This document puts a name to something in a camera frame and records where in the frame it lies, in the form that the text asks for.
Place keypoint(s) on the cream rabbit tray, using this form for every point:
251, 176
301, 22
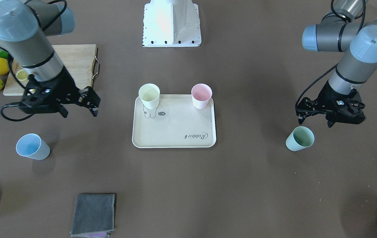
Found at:
175, 123

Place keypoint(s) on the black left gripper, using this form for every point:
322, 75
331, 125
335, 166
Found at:
325, 98

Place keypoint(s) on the bamboo cutting board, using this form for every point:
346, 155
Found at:
78, 59

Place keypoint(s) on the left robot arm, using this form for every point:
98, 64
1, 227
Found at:
342, 30

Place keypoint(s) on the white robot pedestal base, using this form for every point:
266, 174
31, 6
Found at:
171, 23

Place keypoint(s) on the pink cup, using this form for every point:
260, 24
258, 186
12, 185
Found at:
201, 93

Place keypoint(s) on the lemon slice lower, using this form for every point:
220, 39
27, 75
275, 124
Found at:
21, 75

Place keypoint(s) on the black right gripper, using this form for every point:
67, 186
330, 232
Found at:
66, 86

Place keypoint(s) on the grey folded cloth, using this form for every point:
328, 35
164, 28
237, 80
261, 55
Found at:
94, 215

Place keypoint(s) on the green lime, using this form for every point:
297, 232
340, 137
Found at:
4, 54

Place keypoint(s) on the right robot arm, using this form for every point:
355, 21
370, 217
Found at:
24, 28

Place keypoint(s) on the blue cup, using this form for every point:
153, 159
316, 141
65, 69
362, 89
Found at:
32, 146

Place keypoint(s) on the pale yellow cup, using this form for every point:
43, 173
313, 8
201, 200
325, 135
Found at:
149, 94

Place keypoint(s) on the green cup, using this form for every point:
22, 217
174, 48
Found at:
300, 138

